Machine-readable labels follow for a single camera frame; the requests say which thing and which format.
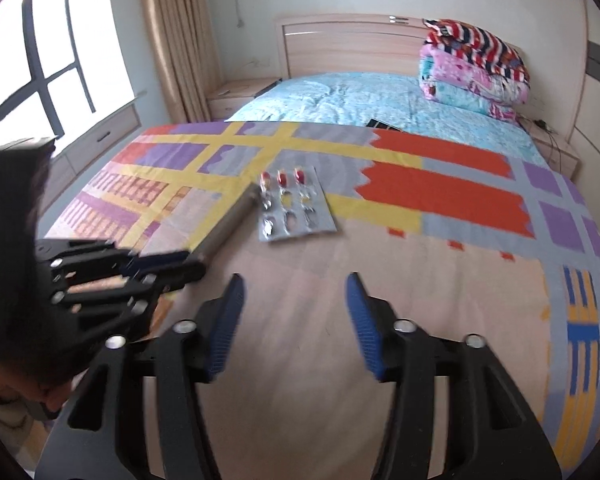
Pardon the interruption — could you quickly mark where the wooden window bench cabinet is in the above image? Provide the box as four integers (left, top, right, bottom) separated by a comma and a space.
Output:
40, 100, 143, 211

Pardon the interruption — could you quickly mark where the window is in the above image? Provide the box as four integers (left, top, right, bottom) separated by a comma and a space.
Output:
0, 0, 137, 143

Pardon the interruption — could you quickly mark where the pink printed folded quilt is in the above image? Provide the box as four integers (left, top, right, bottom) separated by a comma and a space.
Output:
419, 45, 525, 93

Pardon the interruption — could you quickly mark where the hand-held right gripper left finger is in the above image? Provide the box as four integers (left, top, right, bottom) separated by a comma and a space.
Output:
34, 273, 247, 480

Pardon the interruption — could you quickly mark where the wooden nightstand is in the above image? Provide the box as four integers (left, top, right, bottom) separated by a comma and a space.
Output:
522, 125, 581, 181
206, 77, 283, 122

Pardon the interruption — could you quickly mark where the blue printed folded quilt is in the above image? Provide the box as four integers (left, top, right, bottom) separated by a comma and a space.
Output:
420, 77, 522, 121

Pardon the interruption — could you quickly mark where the black cable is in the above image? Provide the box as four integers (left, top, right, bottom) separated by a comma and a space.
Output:
517, 116, 561, 136

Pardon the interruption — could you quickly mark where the beige curtain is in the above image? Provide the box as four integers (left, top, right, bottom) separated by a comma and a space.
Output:
136, 0, 226, 123

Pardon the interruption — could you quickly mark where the black flat device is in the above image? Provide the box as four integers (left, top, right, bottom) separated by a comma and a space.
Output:
366, 117, 406, 132

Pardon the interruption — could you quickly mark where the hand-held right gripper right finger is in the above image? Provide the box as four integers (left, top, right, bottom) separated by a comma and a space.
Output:
345, 272, 563, 480

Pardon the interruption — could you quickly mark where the light blue bedsheet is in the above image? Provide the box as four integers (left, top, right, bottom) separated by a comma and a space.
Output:
225, 72, 551, 168

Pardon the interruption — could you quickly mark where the silver pill blister pack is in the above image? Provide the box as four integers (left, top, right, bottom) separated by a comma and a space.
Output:
256, 166, 338, 244

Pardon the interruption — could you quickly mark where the colourful patterned blanket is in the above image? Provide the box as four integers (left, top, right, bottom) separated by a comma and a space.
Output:
35, 121, 600, 480

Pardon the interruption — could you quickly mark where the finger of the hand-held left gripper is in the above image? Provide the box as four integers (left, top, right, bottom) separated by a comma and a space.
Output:
35, 240, 206, 282
50, 274, 182, 312

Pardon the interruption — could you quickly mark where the grey tube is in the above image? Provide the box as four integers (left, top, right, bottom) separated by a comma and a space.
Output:
196, 183, 263, 263

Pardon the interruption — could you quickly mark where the person's left hand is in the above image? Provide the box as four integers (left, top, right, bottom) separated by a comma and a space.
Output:
30, 379, 76, 413

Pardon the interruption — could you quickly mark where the wooden bed headboard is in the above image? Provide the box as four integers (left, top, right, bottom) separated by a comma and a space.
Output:
273, 13, 481, 81

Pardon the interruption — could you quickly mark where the striped folded blanket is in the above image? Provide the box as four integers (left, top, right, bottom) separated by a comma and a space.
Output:
424, 19, 531, 83

